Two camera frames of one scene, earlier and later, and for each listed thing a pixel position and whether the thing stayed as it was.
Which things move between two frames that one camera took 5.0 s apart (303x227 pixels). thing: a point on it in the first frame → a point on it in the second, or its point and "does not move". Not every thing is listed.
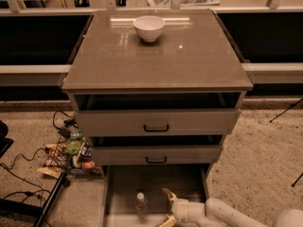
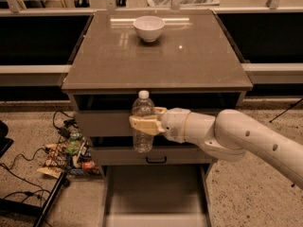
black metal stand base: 12,207 does not move
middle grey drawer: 156,155 does not move
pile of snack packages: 74,157 does not move
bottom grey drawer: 133,195 does not move
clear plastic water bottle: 141,206 → 143,142
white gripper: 181,210 → 174,124
